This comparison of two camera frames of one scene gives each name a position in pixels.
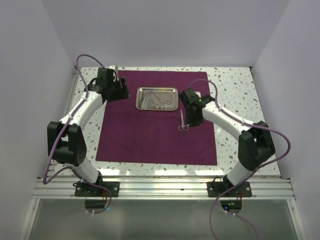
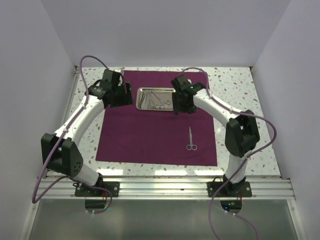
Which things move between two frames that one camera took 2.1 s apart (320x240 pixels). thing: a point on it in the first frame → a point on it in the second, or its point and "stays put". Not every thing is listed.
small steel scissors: x=181 y=128 → x=189 y=147
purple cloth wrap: x=128 y=135 stays put
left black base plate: x=81 y=189 stays put
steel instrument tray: x=157 y=99 stays put
